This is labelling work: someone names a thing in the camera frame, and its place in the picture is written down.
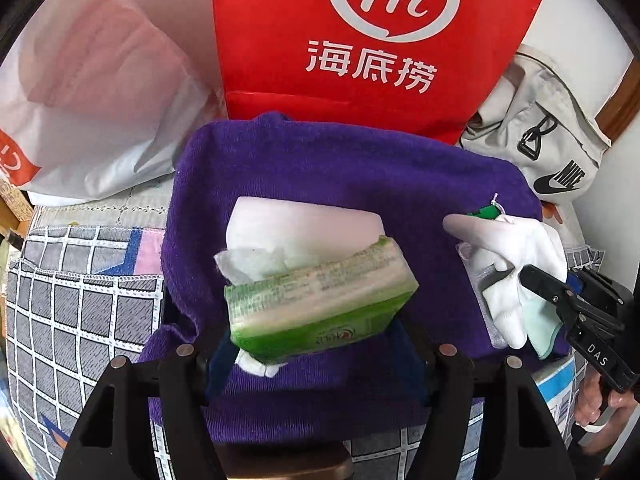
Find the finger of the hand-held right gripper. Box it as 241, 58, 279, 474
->
567, 267, 633, 311
520, 265, 576, 311

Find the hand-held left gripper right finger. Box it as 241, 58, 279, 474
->
387, 317, 573, 480

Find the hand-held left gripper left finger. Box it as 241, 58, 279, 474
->
55, 337, 238, 480

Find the light green cloth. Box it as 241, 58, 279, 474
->
520, 300, 563, 360

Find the green sachet packet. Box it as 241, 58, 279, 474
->
465, 202, 503, 222

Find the green tissue pack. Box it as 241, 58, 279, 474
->
214, 235, 420, 378

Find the person's right hand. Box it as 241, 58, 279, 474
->
572, 372, 640, 428

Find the blue tissue pack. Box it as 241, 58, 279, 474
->
537, 357, 581, 451

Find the grey checkered star blanket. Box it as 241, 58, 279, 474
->
0, 187, 601, 480

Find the grey waist bag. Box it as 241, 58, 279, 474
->
457, 42, 613, 206

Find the purple towel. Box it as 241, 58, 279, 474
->
137, 112, 571, 446

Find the red paper bag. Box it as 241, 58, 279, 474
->
210, 0, 556, 148

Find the patterned cardboard box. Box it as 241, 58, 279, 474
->
0, 180, 36, 226

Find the white plastic shopping bag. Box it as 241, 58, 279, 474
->
0, 0, 226, 206

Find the brown wooden door frame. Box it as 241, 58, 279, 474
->
597, 60, 640, 151

